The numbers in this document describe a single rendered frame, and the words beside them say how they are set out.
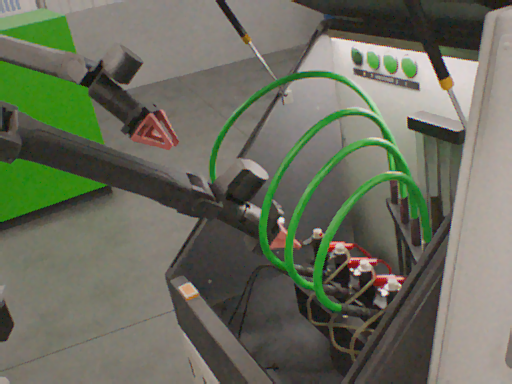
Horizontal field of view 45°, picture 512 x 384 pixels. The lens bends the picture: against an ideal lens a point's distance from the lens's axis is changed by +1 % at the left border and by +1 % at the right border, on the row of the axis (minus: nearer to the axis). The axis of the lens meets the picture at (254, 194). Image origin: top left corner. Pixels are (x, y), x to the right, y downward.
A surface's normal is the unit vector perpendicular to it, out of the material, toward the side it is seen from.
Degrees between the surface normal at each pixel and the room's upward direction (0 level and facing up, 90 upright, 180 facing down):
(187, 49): 90
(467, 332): 76
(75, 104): 90
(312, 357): 0
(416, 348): 90
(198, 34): 90
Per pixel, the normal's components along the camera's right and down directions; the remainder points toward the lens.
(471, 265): -0.89, 0.11
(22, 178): 0.46, 0.31
